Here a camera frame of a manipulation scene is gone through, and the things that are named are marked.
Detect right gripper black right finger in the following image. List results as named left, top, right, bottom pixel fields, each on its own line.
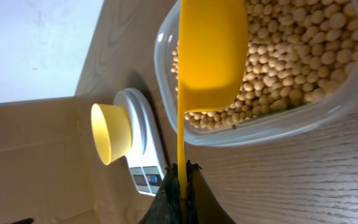
left=186, top=161, right=235, bottom=224

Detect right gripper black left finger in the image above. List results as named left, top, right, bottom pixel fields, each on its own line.
left=139, top=164, right=181, bottom=224

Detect yellow measuring scoop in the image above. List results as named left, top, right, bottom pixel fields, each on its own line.
left=177, top=0, right=248, bottom=199

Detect white digital kitchen scale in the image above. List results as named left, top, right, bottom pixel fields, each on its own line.
left=113, top=88, right=168, bottom=196

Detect yellow plastic bowl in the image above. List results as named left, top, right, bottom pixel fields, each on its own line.
left=91, top=103, right=132, bottom=166

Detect clear plastic container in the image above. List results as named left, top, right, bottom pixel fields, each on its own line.
left=154, top=1, right=358, bottom=147

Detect soybeans in container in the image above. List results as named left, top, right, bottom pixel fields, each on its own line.
left=184, top=0, right=358, bottom=130

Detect cardboard box wall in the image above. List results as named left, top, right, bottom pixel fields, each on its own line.
left=0, top=98, right=99, bottom=223

